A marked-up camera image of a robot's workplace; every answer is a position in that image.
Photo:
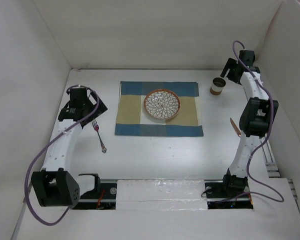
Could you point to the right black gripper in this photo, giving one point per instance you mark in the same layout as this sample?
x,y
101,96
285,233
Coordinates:
x,y
230,64

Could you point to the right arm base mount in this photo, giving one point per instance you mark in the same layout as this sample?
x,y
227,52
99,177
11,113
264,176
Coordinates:
x,y
219,198

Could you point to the blue beige white cloth napkin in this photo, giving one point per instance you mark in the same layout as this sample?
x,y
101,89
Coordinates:
x,y
133,119

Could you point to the silver fork with pink neck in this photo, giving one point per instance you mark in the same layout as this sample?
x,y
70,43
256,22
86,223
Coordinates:
x,y
99,137

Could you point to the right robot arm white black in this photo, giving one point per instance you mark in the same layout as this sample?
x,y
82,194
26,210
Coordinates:
x,y
230,179

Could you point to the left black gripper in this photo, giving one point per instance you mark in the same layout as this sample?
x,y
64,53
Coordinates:
x,y
101,109

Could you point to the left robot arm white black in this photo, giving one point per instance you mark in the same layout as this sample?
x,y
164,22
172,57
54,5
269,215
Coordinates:
x,y
54,185

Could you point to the metal cup with brown base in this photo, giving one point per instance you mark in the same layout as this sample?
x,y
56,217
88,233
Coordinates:
x,y
217,86

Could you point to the white foam block front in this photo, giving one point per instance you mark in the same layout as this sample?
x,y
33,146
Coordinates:
x,y
163,195

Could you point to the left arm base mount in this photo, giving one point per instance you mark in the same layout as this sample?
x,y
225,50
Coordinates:
x,y
102,199

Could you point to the aluminium rail right side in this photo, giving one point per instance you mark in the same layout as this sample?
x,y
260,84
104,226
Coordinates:
x,y
255,120

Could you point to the orange floral patterned plate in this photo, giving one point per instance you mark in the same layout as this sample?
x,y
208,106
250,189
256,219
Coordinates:
x,y
162,104

